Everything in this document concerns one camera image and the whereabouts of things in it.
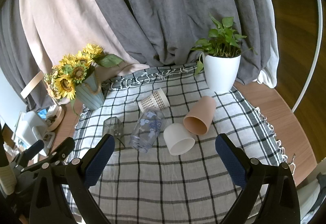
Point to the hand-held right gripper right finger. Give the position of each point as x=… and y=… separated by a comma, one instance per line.
x=230, y=160

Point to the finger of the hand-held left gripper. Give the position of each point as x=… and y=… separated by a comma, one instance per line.
x=63, y=147
x=34, y=147

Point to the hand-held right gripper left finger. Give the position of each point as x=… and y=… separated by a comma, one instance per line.
x=99, y=160

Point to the tan cup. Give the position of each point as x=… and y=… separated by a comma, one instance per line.
x=201, y=112

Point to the clear cup with blue print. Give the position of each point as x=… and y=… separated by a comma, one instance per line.
x=147, y=130

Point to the white cup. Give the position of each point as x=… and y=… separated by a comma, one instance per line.
x=173, y=135

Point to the checked paper cup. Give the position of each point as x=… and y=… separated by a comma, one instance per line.
x=154, y=100

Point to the white box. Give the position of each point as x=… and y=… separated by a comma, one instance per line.
x=30, y=122

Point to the round wooden stand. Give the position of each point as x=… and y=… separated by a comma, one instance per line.
x=59, y=116

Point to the ribbed blue-green vase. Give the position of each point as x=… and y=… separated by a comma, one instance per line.
x=90, y=96

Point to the sunflower bouquet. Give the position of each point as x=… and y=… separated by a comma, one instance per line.
x=67, y=85

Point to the checked tablecloth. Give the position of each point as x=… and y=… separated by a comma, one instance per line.
x=158, y=183

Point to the white ribbed plant pot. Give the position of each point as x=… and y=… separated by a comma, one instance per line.
x=221, y=74

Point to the white curtain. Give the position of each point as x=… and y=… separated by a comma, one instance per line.
x=270, y=71

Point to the green leafy plant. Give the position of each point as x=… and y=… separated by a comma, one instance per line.
x=224, y=35

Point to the beige curtain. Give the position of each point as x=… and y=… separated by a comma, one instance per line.
x=63, y=10

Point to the white metal hoop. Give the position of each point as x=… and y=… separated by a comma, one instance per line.
x=317, y=35

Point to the grey curtain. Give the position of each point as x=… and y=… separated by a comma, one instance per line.
x=165, y=10

